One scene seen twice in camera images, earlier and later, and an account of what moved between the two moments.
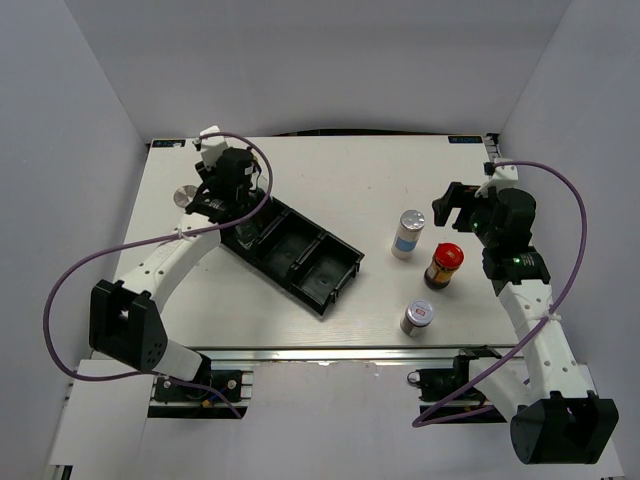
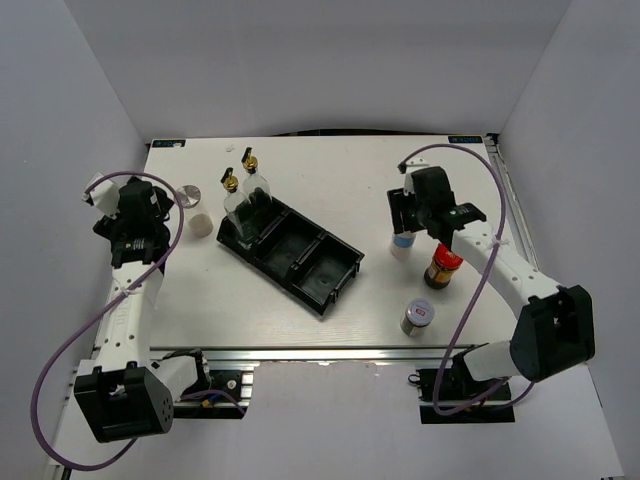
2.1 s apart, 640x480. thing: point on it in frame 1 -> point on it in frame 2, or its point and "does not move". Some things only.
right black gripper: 463,198 -> 398,202
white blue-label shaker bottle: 408,233 does not move
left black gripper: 205,176 -> 111,229
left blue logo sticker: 167,143 does not move
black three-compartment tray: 309,260 does not move
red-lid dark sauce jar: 446,260 does not move
